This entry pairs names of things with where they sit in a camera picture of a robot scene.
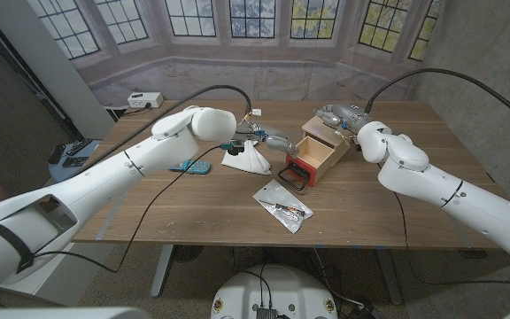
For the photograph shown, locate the red-front drawer with black handle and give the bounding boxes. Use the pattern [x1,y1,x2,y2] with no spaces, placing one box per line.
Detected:
[277,136,336,192]

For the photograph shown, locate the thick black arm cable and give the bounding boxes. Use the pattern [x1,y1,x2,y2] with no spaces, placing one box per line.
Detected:
[77,83,254,167]
[363,67,510,134]

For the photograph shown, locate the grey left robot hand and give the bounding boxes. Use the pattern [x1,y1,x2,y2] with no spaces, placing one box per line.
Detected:
[248,121,300,160]

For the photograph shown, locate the teal phone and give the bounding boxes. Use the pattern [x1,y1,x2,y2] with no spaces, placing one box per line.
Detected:
[167,159,212,175]

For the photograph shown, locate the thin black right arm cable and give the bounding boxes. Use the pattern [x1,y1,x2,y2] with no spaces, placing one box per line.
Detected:
[376,161,510,287]

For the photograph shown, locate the grey table leg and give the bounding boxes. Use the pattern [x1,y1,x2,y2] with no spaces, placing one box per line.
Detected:
[375,248,403,306]
[150,244,174,298]

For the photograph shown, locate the printed window backdrop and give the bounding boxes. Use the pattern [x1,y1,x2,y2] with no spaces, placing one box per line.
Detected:
[27,0,444,107]

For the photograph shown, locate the black teal left wrist camera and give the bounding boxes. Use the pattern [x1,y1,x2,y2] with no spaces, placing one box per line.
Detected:
[220,139,245,157]

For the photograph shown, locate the blue round stool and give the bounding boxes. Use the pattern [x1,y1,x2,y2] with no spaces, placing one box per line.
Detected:
[47,139,102,183]

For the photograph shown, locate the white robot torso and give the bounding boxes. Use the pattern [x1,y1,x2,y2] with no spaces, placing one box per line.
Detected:
[210,264,339,319]

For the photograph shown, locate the white folded tissue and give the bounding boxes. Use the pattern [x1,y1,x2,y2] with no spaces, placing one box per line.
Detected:
[220,140,273,176]

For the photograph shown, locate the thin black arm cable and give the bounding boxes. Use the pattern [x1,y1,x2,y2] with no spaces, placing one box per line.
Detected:
[376,161,510,287]
[31,144,225,274]

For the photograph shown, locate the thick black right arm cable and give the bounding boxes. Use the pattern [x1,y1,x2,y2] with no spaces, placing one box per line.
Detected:
[363,67,510,134]

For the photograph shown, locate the black remote control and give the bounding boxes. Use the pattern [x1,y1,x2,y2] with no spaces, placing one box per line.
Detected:
[66,138,93,157]
[48,144,66,166]
[61,155,89,169]

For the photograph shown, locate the white floor cable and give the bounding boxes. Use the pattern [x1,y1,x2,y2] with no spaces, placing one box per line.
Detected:
[312,247,367,310]

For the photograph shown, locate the black power cord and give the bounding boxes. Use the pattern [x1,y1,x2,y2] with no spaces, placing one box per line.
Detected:
[104,103,152,120]

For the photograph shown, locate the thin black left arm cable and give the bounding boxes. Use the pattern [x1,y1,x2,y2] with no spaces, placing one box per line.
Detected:
[31,144,225,274]

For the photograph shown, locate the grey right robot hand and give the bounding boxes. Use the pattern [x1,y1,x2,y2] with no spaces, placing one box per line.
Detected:
[314,104,371,134]

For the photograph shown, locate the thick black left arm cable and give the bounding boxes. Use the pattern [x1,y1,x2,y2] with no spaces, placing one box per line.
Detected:
[77,83,254,167]

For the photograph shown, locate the white power strip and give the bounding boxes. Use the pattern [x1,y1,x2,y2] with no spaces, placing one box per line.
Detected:
[126,91,165,110]

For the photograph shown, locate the clear blister pack with screwdriver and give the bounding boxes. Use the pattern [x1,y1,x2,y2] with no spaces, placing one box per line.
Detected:
[251,178,314,235]

